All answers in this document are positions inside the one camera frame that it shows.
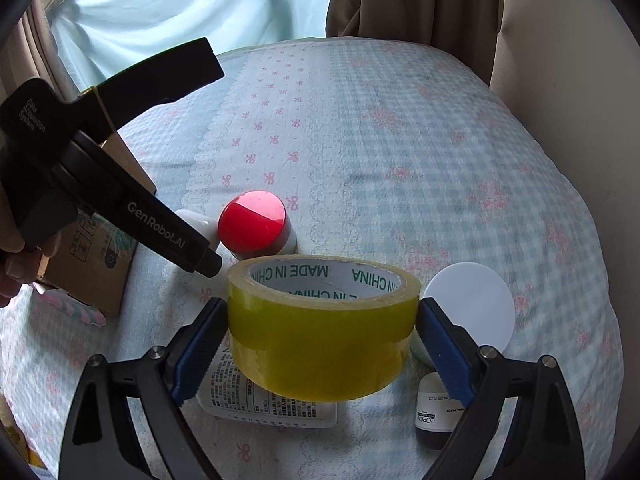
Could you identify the black and white tube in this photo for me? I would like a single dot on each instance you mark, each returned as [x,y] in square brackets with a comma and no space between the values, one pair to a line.
[432,417]

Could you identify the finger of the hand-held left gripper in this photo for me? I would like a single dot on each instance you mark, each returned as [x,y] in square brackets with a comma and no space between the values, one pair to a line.
[160,227]
[165,77]

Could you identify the red lid jar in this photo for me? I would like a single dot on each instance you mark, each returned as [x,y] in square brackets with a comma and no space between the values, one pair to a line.
[255,227]

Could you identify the small white bottle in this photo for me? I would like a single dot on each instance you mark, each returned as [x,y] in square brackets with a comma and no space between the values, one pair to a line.
[197,227]

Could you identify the brown curtain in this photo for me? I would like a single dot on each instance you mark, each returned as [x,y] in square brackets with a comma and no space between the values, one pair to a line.
[415,5]

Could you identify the person's left hand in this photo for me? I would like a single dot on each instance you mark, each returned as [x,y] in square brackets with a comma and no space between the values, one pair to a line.
[20,270]

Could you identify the yellow tape roll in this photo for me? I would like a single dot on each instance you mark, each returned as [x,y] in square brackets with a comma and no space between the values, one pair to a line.
[320,345]

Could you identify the cardboard box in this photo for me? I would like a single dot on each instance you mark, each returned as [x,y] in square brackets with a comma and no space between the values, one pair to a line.
[95,270]

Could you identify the cream padded headboard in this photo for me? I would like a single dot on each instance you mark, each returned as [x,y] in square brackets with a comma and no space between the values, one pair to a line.
[565,85]

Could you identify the beige curtain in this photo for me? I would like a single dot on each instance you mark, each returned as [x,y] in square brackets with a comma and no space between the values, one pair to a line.
[37,55]

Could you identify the checked floral bedsheet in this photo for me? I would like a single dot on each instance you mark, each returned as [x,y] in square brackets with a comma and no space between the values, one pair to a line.
[400,160]

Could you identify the white labelled packet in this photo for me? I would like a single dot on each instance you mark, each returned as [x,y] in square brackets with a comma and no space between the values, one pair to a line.
[260,405]

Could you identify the pink striped packet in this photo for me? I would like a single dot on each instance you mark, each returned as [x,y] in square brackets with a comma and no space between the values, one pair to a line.
[75,307]

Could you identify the light blue curtain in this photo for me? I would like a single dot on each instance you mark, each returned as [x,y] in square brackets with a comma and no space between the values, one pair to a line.
[200,5]

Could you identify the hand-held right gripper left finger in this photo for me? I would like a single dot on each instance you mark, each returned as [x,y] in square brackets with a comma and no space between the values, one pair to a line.
[199,347]

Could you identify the white round lid jar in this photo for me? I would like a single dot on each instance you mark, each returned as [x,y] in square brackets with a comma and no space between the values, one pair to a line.
[475,305]

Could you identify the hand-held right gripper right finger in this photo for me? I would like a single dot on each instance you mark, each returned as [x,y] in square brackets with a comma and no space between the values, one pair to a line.
[446,347]

